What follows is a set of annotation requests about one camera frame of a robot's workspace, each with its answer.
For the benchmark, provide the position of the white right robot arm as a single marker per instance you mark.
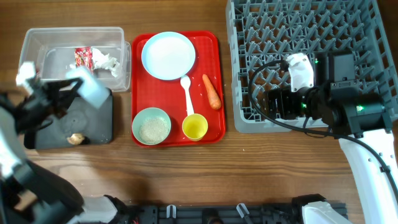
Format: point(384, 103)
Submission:
point(361, 124)

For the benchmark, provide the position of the light blue bowl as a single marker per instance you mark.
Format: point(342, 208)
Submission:
point(91, 90)

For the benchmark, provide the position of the clear plastic waste bin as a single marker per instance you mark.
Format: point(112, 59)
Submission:
point(52, 50)

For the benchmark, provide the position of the white tissue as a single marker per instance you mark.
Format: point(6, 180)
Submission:
point(103, 62)

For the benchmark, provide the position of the orange carrot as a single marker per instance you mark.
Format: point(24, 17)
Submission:
point(213, 98)

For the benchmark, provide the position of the white rice pile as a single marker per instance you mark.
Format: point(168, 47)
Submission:
point(154, 130)

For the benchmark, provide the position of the red serving tray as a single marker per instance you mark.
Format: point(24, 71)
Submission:
point(147, 91)

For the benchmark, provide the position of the light blue plate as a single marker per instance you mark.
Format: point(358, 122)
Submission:
point(168, 56)

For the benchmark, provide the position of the black plastic tray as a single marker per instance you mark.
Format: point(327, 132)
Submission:
point(96, 126)

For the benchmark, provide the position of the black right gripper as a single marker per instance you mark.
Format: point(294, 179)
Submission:
point(277, 104)

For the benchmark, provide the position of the white plastic spoon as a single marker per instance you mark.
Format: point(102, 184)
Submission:
point(185, 83)

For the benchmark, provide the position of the red snack wrapper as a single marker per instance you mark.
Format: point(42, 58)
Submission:
point(84, 57)

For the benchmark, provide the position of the grey dishwasher rack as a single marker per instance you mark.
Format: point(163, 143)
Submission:
point(264, 31)

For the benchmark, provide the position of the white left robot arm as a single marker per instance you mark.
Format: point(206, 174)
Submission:
point(30, 193)

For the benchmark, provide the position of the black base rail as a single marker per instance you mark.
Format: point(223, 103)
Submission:
point(266, 213)

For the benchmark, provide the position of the brown food scrap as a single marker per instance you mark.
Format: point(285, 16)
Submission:
point(76, 139)

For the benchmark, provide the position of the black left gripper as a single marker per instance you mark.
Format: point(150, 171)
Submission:
point(43, 92)

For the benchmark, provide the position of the yellow plastic cup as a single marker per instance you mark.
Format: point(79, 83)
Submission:
point(195, 126)

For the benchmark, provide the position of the light green bowl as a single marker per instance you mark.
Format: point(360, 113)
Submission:
point(145, 114)

